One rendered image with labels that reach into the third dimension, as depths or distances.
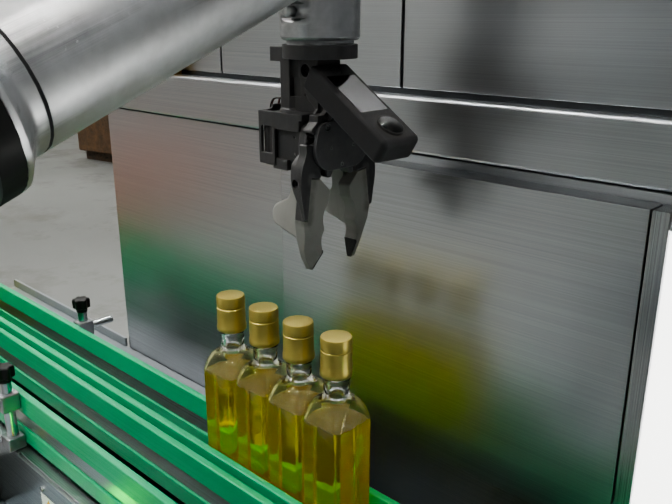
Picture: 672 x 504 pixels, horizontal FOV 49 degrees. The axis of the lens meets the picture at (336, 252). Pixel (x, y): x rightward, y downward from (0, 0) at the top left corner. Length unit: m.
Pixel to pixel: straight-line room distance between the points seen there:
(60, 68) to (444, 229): 0.52
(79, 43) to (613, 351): 0.55
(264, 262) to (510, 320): 0.42
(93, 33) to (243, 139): 0.70
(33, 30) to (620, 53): 0.51
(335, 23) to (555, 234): 0.28
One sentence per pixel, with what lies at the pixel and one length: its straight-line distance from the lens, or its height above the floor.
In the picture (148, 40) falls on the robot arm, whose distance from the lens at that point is 0.38.
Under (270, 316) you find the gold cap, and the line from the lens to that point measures 0.84.
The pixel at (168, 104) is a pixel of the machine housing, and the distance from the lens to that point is 1.15.
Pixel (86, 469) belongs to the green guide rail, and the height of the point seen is 0.92.
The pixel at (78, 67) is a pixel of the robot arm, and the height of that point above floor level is 1.46.
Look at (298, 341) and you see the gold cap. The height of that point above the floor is 1.14.
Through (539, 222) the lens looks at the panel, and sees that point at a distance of 0.73.
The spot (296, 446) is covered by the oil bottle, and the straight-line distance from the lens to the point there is 0.84.
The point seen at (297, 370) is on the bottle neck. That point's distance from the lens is 0.82.
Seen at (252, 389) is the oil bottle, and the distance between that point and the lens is 0.87.
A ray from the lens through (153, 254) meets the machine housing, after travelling 1.30.
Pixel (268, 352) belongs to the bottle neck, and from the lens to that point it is 0.86.
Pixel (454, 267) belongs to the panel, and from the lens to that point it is 0.80.
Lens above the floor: 1.48
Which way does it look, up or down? 18 degrees down
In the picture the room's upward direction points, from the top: straight up
